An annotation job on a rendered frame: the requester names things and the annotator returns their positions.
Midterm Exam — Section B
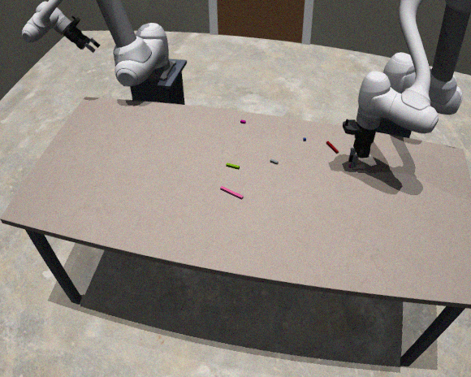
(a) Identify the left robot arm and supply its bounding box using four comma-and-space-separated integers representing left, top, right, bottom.
358, 0, 471, 133

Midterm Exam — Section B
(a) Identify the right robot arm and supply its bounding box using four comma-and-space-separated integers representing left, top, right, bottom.
22, 0, 176, 87

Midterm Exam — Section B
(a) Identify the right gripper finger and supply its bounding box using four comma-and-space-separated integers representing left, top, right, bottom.
88, 38, 100, 48
82, 43, 95, 52

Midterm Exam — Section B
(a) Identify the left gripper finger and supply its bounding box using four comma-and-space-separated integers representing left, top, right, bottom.
351, 154, 359, 167
348, 148, 356, 162

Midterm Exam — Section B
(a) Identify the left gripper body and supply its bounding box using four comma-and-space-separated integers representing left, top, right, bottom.
343, 110, 382, 158

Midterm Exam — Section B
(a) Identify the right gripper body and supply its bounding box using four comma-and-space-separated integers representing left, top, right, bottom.
54, 16, 90, 50

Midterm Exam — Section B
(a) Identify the pink rod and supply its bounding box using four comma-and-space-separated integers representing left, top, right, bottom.
220, 186, 243, 200

